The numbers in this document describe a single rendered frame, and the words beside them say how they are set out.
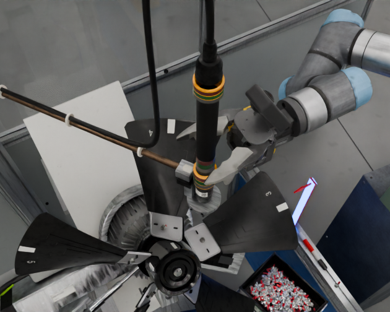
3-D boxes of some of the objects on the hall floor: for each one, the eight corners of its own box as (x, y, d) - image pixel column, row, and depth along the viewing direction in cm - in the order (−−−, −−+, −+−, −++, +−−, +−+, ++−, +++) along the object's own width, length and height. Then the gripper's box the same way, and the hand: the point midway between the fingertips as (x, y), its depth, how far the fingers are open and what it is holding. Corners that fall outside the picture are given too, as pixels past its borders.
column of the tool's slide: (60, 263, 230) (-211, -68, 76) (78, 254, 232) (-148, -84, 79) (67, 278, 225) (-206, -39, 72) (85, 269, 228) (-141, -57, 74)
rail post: (221, 236, 237) (231, 162, 171) (228, 233, 238) (240, 158, 172) (225, 242, 235) (237, 170, 169) (231, 239, 236) (246, 166, 170)
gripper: (312, 162, 79) (211, 214, 74) (265, 104, 86) (170, 148, 81) (324, 135, 72) (213, 190, 66) (272, 74, 79) (168, 120, 73)
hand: (194, 155), depth 71 cm, fingers open, 8 cm apart
